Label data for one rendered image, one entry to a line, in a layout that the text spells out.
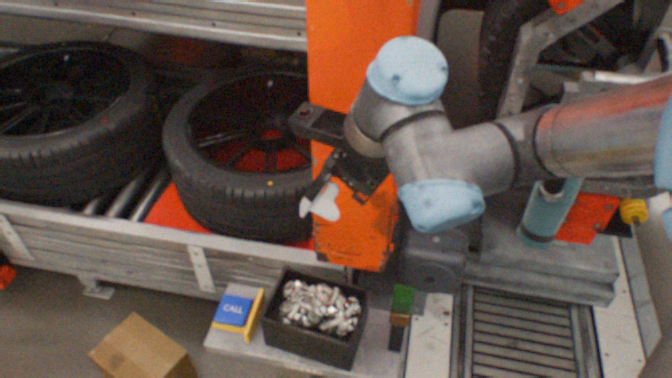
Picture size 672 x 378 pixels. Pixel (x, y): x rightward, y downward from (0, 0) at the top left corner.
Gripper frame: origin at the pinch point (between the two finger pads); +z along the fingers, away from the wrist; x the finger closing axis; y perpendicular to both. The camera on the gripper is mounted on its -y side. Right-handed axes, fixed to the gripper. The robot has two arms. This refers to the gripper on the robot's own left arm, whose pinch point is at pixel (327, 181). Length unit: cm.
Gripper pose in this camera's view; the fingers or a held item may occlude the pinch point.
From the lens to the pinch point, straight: 83.1
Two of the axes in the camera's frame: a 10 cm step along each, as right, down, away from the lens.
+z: -2.1, 3.5, 9.1
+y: 7.7, 6.3, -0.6
